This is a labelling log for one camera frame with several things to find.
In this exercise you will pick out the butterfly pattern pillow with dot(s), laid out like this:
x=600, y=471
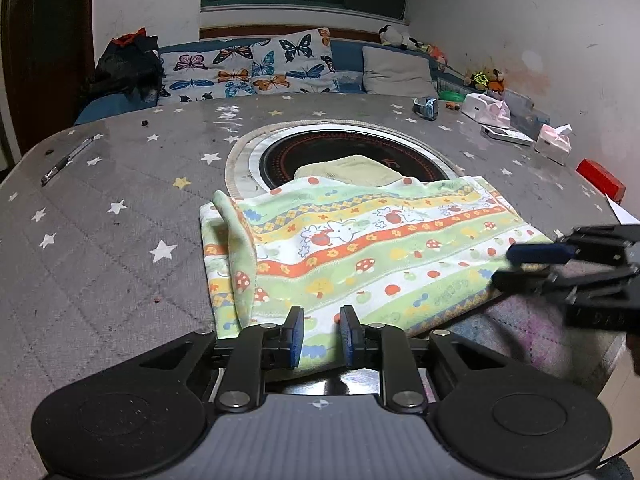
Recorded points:
x=296, y=63

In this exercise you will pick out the white pink plastic bag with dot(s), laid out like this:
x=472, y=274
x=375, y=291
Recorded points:
x=486, y=110

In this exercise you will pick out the red plastic stool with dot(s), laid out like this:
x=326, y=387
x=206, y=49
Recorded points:
x=602, y=179

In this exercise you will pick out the black clothes pile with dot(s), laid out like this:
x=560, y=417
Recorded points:
x=130, y=65

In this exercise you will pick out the grey cushion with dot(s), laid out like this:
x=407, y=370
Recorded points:
x=390, y=73

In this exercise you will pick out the colourful patterned baby garment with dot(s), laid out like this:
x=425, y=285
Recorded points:
x=409, y=254

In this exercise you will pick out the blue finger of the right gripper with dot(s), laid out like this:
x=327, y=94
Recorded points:
x=540, y=253

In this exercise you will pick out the blue sofa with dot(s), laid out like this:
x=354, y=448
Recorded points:
x=347, y=59

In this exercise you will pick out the pink tissue pack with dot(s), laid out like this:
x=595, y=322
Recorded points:
x=554, y=143

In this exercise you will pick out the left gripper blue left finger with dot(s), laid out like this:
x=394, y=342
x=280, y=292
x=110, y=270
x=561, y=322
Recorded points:
x=247, y=358

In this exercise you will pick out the black white plush toy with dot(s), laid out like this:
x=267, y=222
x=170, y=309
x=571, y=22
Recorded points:
x=392, y=37

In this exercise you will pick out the round induction cooker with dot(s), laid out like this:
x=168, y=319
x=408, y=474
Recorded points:
x=269, y=156

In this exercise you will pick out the green bowl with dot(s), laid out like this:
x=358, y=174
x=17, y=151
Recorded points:
x=451, y=96

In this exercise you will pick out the white paper sheet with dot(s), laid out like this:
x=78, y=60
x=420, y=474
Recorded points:
x=625, y=218

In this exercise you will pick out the dark wooden door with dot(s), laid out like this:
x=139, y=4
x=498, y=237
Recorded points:
x=47, y=57

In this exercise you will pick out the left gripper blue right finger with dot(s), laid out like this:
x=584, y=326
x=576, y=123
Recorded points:
x=396, y=357

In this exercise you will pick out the white remote control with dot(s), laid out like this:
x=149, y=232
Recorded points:
x=507, y=135

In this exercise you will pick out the black pen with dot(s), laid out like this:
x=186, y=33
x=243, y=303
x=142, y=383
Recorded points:
x=66, y=160

